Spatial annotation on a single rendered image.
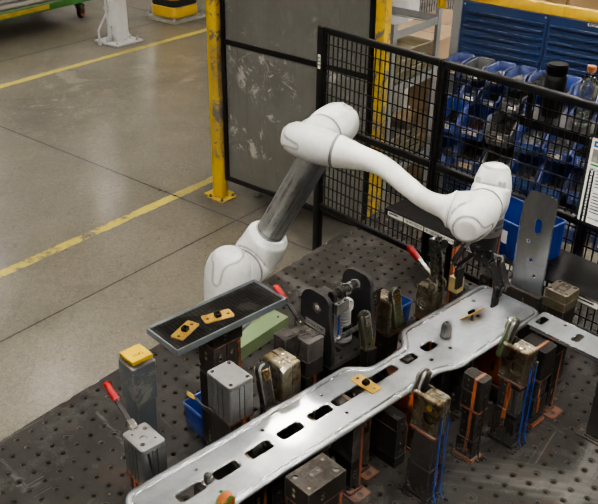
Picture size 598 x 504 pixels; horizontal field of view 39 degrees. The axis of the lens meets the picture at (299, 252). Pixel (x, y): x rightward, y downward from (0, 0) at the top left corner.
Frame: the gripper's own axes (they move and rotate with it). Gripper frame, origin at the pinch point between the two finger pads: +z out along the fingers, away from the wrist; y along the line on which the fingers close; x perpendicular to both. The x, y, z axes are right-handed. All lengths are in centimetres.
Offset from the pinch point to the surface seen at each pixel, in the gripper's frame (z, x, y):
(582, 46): -23, 184, -79
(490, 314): 9.1, 5.9, 2.3
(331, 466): 6, -78, 18
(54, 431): 40, -104, -72
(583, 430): 38, 14, 35
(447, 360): 9.0, -22.4, 8.1
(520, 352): 5.0, -8.8, 22.3
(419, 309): 13.1, -3.4, -17.4
